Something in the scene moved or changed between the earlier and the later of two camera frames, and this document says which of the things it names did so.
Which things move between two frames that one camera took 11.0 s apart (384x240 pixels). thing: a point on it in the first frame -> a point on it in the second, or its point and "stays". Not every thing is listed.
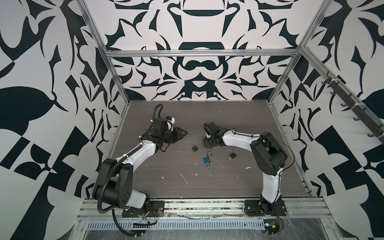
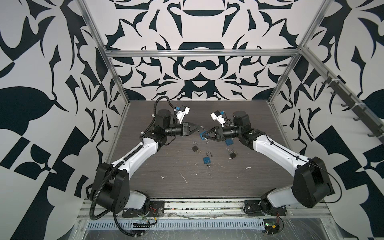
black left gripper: x=177 y=134 -> x=185 y=126
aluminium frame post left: x=85 y=7 stays
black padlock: x=195 y=148 stays
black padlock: x=232 y=154 stays
